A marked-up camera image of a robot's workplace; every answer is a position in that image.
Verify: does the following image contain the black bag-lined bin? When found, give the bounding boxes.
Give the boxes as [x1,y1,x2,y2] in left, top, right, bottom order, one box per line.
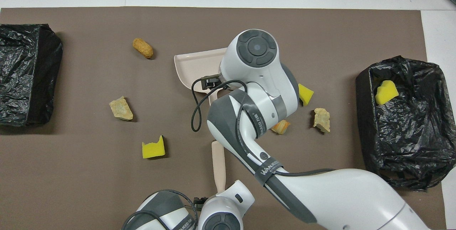
[0,23,63,128]
[355,56,456,192]

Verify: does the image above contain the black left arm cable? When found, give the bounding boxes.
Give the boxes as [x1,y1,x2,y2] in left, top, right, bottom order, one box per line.
[123,189,198,230]

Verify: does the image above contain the beige plastic dustpan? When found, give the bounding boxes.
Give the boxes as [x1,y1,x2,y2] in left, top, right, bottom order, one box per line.
[174,47,228,106]

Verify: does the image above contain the yellow sponge wedge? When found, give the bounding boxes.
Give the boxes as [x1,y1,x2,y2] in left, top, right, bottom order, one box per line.
[297,83,315,106]

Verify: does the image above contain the heart-shaped yellow sponge piece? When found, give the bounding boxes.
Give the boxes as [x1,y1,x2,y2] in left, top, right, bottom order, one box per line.
[375,80,399,105]

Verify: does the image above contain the brown paper table mat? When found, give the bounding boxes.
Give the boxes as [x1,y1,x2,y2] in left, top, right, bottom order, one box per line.
[0,7,446,230]

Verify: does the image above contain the notched yellow sponge piece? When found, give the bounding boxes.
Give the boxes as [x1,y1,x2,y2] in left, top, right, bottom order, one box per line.
[142,135,166,159]

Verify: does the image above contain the beige hand brush black bristles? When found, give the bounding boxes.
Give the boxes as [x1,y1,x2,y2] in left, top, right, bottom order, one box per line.
[211,141,227,193]

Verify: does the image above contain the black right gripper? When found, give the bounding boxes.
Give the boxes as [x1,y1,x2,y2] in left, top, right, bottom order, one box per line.
[201,75,222,90]

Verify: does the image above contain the striped croissant piece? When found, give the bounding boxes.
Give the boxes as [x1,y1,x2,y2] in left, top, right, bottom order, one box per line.
[271,120,290,135]

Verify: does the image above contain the brown oval bread roll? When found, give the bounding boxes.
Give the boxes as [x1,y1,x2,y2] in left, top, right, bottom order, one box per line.
[133,38,154,59]

